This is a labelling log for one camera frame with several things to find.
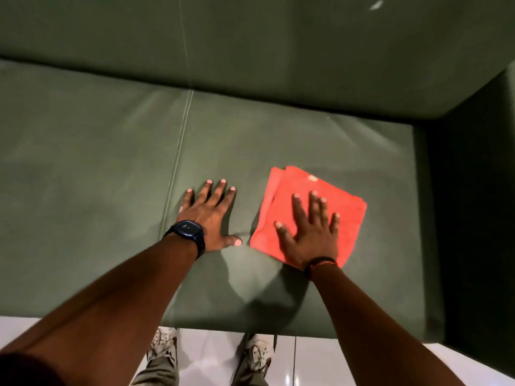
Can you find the olive trouser leg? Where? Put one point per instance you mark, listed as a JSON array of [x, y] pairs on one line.
[[249, 377], [159, 373]]

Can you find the person's right thumb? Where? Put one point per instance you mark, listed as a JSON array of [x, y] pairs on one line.
[[285, 233]]

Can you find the white right sneaker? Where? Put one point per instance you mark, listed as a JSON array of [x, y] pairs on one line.
[[258, 351]]

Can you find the black wrist watch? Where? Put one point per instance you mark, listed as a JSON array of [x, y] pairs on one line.
[[188, 231]]

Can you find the person's right middle finger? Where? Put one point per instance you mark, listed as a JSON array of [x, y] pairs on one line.
[[314, 208]]

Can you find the white left sneaker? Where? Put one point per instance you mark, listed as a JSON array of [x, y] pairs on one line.
[[164, 343]]

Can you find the person's left forearm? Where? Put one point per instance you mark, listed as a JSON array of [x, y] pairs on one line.
[[120, 305]]

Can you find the person's right forearm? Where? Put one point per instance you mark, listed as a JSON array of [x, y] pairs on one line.
[[370, 329]]

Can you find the olive right trouser leg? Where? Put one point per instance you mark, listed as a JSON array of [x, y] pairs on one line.
[[249, 377]]

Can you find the person's right little finger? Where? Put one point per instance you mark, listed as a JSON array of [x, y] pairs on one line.
[[335, 223]]

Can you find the green leather sofa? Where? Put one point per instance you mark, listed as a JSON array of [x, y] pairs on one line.
[[100, 176]]

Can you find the person's right hand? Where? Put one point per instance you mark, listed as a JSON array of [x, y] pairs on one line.
[[314, 243]]

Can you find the dark red-trimmed wristband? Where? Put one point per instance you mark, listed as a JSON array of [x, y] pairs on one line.
[[318, 261]]

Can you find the white sneaker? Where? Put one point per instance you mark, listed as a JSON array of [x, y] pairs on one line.
[[258, 351], [164, 343]]

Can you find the person's left middle finger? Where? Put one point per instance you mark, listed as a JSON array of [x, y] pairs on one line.
[[217, 192]]

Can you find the red cloth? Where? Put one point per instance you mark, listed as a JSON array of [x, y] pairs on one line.
[[346, 209]]

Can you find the person's left hand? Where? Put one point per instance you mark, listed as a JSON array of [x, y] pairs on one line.
[[207, 221]]

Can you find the olive left trouser leg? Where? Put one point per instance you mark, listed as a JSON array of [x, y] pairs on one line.
[[159, 373]]

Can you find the person's left little finger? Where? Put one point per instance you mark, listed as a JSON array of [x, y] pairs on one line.
[[187, 200]]

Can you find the person's left thumb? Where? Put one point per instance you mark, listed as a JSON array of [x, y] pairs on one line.
[[232, 241]]

